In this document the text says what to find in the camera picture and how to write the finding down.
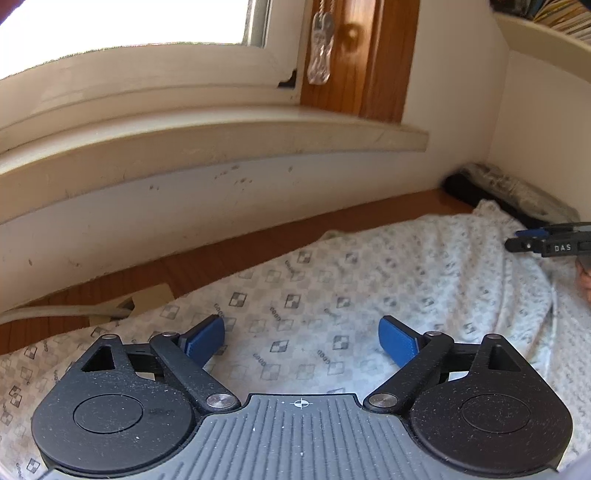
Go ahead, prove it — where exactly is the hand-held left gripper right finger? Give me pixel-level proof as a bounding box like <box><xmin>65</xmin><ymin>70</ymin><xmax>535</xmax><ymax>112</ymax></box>
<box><xmin>362</xmin><ymin>316</ymin><xmax>522</xmax><ymax>414</ymax></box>

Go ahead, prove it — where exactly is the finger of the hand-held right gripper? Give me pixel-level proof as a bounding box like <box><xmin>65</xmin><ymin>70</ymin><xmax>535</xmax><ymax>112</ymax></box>
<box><xmin>515</xmin><ymin>222</ymin><xmax>591</xmax><ymax>241</ymax></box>
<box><xmin>505</xmin><ymin>237</ymin><xmax>546</xmax><ymax>253</ymax></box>

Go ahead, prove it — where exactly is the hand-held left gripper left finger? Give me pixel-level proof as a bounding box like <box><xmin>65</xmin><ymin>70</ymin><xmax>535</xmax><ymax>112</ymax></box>
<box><xmin>81</xmin><ymin>315</ymin><xmax>241</xmax><ymax>411</ymax></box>

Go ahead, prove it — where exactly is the white grey patterned garment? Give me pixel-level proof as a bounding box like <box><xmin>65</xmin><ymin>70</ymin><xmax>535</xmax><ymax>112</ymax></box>
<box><xmin>0</xmin><ymin>198</ymin><xmax>591</xmax><ymax>478</ymax></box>

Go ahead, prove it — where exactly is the person's right hand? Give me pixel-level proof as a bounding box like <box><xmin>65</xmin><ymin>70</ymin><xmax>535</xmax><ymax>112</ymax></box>
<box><xmin>576</xmin><ymin>266</ymin><xmax>591</xmax><ymax>305</ymax></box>

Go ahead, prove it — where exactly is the beige window sill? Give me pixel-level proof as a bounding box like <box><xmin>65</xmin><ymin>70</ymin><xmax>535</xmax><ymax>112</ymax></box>
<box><xmin>0</xmin><ymin>102</ymin><xmax>431</xmax><ymax>197</ymax></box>

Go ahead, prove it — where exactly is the stack of books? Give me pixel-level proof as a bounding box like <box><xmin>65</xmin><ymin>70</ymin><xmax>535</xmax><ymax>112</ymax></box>
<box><xmin>489</xmin><ymin>0</ymin><xmax>591</xmax><ymax>45</ymax></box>

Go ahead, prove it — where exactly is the bright window pane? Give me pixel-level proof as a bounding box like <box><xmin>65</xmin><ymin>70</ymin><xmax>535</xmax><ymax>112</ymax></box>
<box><xmin>0</xmin><ymin>0</ymin><xmax>269</xmax><ymax>80</ymax></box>

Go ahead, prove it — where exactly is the beige cable grommet plate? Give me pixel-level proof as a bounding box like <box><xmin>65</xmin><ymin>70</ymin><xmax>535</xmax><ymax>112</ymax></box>
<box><xmin>88</xmin><ymin>283</ymin><xmax>175</xmax><ymax>325</ymax></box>

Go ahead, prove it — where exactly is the white cable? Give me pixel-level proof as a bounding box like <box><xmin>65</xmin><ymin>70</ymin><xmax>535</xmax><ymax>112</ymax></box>
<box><xmin>0</xmin><ymin>301</ymin><xmax>136</xmax><ymax>327</ymax></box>

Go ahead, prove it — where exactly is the beige wall shelf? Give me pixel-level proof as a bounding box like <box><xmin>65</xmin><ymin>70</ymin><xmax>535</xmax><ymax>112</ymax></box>
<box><xmin>488</xmin><ymin>0</ymin><xmax>591</xmax><ymax>81</ymax></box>

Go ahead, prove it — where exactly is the wooden window frame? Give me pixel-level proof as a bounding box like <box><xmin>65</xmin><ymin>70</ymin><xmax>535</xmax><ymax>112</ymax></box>
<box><xmin>300</xmin><ymin>0</ymin><xmax>422</xmax><ymax>124</ymax></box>

